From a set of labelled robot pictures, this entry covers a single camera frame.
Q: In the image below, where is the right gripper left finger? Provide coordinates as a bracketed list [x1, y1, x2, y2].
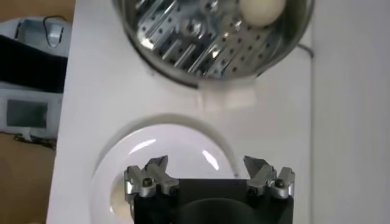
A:
[123, 155, 180, 203]

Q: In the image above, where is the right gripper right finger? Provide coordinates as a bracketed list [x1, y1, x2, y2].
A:
[243, 155, 296, 200]

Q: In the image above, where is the white steamed baozi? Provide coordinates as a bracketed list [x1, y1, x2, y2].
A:
[238, 0, 287, 27]

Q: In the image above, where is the stainless steel steamer basket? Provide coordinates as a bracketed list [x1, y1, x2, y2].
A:
[112, 0, 315, 89]

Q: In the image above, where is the white round plate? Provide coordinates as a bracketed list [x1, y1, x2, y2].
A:
[90, 114, 241, 224]

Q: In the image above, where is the cream electric cooker base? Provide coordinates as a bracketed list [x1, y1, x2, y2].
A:
[133, 45, 275, 113]

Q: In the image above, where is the grey robot torso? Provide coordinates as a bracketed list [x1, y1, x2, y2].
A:
[0, 16, 73, 142]

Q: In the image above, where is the black cooker power cord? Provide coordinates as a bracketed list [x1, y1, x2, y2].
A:
[297, 44, 314, 58]

